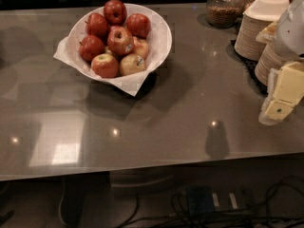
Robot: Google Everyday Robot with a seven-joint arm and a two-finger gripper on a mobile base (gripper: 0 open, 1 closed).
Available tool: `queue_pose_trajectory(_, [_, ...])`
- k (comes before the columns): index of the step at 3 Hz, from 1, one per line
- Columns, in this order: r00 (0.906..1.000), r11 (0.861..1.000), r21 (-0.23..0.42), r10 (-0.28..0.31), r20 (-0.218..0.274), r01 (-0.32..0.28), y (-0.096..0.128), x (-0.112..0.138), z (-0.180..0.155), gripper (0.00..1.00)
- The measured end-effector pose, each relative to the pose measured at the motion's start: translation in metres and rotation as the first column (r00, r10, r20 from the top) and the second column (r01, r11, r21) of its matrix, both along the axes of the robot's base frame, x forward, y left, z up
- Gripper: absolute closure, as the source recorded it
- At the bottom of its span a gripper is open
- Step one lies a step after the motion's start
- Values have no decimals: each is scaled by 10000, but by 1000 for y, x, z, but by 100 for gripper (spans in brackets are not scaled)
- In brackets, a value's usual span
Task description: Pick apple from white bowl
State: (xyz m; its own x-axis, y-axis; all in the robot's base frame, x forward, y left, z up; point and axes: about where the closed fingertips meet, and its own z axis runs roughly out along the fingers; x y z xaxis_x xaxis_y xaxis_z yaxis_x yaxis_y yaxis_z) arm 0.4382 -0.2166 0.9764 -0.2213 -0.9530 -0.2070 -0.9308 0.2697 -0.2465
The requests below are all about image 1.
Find black floor cables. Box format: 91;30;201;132
113;174;304;228

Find red-yellow apple front left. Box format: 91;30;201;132
91;53;119;78

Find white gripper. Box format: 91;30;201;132
258;62;304;126

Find white bowl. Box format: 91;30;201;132
66;3;172;80

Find red apple centre with sticker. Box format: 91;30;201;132
107;27;134;56

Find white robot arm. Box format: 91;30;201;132
258;0;304;125

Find black power strip box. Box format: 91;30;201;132
186;186;215;216

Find yellow apple front right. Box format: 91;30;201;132
120;53;146;76

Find white foam container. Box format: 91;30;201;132
244;0;290;21

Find glass jar with grains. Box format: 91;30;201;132
206;0;244;28

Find black mat under plates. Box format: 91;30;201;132
230;40;268;97

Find tall stack of paper plates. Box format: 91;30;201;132
234;14;269;61

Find white paper liner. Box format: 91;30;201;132
53;3;173;97

